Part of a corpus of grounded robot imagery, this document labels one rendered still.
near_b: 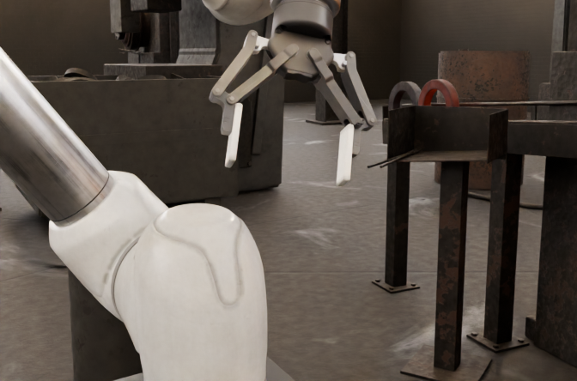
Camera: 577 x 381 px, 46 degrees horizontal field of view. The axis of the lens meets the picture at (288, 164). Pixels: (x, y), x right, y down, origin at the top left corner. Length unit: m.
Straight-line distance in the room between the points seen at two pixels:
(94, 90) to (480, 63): 2.35
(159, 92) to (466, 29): 8.81
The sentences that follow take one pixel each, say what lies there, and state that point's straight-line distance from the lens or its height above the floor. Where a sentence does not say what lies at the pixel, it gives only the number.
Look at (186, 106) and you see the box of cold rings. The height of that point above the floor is 0.60.
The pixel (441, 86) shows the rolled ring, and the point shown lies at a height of 0.76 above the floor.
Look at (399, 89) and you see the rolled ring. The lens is 2.49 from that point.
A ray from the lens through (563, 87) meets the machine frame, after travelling 2.02.
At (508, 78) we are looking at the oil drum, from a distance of 4.45.
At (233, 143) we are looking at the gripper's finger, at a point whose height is 0.77.
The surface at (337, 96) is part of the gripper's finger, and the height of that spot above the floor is 0.82.
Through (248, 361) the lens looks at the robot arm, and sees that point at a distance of 0.83.
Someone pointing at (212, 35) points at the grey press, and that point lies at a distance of 4.09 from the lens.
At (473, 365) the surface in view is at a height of 0.01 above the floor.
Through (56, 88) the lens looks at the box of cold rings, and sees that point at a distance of 3.28.
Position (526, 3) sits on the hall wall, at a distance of 10.78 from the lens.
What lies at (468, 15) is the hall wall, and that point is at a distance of 11.74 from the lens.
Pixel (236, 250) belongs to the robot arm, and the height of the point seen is 0.64.
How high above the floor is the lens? 0.87
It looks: 9 degrees down
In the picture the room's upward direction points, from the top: straight up
